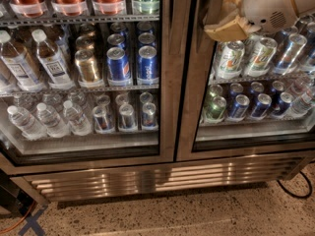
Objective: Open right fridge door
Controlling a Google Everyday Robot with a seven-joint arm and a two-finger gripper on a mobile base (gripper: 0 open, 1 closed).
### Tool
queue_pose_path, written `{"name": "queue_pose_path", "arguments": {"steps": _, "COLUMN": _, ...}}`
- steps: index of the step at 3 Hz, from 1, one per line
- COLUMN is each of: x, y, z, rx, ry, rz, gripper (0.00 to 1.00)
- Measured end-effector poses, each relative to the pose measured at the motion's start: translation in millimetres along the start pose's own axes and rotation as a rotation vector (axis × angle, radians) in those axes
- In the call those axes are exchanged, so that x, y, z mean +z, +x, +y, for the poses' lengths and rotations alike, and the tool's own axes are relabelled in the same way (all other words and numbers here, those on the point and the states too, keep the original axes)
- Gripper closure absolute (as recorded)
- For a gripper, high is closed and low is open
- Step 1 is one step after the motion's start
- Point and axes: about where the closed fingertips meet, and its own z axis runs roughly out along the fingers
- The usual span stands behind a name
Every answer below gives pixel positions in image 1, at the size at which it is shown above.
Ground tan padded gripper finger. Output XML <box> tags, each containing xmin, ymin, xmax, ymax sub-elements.
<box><xmin>204</xmin><ymin>16</ymin><xmax>261</xmax><ymax>42</ymax></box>
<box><xmin>221</xmin><ymin>0</ymin><xmax>245</xmax><ymax>20</ymax></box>

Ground white rounded gripper body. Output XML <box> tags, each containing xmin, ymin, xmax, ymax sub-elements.
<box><xmin>241</xmin><ymin>0</ymin><xmax>315</xmax><ymax>33</ymax></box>

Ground steel fridge door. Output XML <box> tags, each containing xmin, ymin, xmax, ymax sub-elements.
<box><xmin>177</xmin><ymin>0</ymin><xmax>315</xmax><ymax>161</ymax></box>
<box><xmin>0</xmin><ymin>0</ymin><xmax>185</xmax><ymax>177</ymax></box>

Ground steel fridge base grille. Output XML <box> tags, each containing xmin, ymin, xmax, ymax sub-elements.
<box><xmin>12</xmin><ymin>149</ymin><xmax>315</xmax><ymax>205</ymax></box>

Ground white 7Up can left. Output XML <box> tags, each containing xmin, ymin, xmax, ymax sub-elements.
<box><xmin>216</xmin><ymin>40</ymin><xmax>245</xmax><ymax>80</ymax></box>

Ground white 7up can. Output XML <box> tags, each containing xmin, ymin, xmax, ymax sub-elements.
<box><xmin>243</xmin><ymin>37</ymin><xmax>278</xmax><ymax>77</ymax></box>
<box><xmin>216</xmin><ymin>40</ymin><xmax>245</xmax><ymax>80</ymax></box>

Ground white 7Up can right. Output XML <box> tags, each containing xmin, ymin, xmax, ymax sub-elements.
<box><xmin>243</xmin><ymin>37</ymin><xmax>278</xmax><ymax>77</ymax></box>

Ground silver blue can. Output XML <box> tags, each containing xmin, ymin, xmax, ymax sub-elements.
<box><xmin>273</xmin><ymin>33</ymin><xmax>307</xmax><ymax>75</ymax></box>

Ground blue can bottom right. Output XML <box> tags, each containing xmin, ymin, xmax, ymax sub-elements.
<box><xmin>249</xmin><ymin>93</ymin><xmax>272</xmax><ymax>119</ymax></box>

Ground blue can bottom left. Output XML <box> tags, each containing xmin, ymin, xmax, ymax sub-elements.
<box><xmin>227</xmin><ymin>94</ymin><xmax>250</xmax><ymax>121</ymax></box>

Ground green can bottom shelf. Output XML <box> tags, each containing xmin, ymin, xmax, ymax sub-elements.
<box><xmin>204</xmin><ymin>96</ymin><xmax>226</xmax><ymax>123</ymax></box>

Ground front blue Pepsi can right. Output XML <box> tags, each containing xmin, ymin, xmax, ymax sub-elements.
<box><xmin>137</xmin><ymin>45</ymin><xmax>159</xmax><ymax>85</ymax></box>

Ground blue pepsi can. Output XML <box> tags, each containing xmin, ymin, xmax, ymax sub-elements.
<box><xmin>137</xmin><ymin>45</ymin><xmax>159</xmax><ymax>85</ymax></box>
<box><xmin>106</xmin><ymin>47</ymin><xmax>132</xmax><ymax>87</ymax></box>

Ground small silver can right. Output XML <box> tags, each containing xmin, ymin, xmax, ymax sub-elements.
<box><xmin>141</xmin><ymin>102</ymin><xmax>158</xmax><ymax>130</ymax></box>

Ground small silver can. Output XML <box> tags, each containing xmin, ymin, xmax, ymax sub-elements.
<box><xmin>119</xmin><ymin>103</ymin><xmax>137</xmax><ymax>132</ymax></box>
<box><xmin>93</xmin><ymin>105</ymin><xmax>115</xmax><ymax>134</ymax></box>
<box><xmin>141</xmin><ymin>102</ymin><xmax>158</xmax><ymax>130</ymax></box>

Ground front blue Pepsi can left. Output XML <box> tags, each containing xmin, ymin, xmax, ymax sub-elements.
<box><xmin>106</xmin><ymin>47</ymin><xmax>132</xmax><ymax>87</ymax></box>

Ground small silver can middle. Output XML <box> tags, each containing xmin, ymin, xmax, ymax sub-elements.
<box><xmin>119</xmin><ymin>103</ymin><xmax>137</xmax><ymax>132</ymax></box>

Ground front gold can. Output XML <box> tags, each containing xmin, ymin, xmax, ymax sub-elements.
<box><xmin>75</xmin><ymin>49</ymin><xmax>104</xmax><ymax>89</ymax></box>

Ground small silver can left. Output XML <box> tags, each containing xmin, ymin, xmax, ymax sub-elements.
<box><xmin>93</xmin><ymin>105</ymin><xmax>115</xmax><ymax>134</ymax></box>

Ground water bottle right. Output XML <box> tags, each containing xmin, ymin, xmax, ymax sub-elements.
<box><xmin>63</xmin><ymin>100</ymin><xmax>92</xmax><ymax>136</ymax></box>

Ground water bottle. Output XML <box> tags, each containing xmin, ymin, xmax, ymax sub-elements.
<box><xmin>63</xmin><ymin>100</ymin><xmax>92</xmax><ymax>136</ymax></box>
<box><xmin>36</xmin><ymin>103</ymin><xmax>70</xmax><ymax>138</ymax></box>
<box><xmin>7</xmin><ymin>105</ymin><xmax>46</xmax><ymax>140</ymax></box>

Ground tea bottle white cap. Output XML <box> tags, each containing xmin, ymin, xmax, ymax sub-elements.
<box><xmin>31</xmin><ymin>29</ymin><xmax>72</xmax><ymax>85</ymax></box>

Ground water bottle middle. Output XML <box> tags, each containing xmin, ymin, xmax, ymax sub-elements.
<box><xmin>36</xmin><ymin>103</ymin><xmax>70</xmax><ymax>138</ymax></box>

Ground tea bottle far left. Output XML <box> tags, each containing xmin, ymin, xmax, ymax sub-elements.
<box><xmin>0</xmin><ymin>30</ymin><xmax>45</xmax><ymax>92</ymax></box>

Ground water bottle left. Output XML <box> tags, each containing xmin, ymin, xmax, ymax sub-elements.
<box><xmin>7</xmin><ymin>105</ymin><xmax>46</xmax><ymax>140</ymax></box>

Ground blue tape cross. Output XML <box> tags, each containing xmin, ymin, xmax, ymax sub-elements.
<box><xmin>18</xmin><ymin>206</ymin><xmax>47</xmax><ymax>236</ymax></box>

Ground black power cable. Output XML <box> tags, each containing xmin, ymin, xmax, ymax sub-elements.
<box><xmin>276</xmin><ymin>170</ymin><xmax>314</xmax><ymax>201</ymax></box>

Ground orange cable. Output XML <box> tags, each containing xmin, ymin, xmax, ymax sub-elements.
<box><xmin>0</xmin><ymin>200</ymin><xmax>36</xmax><ymax>234</ymax></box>

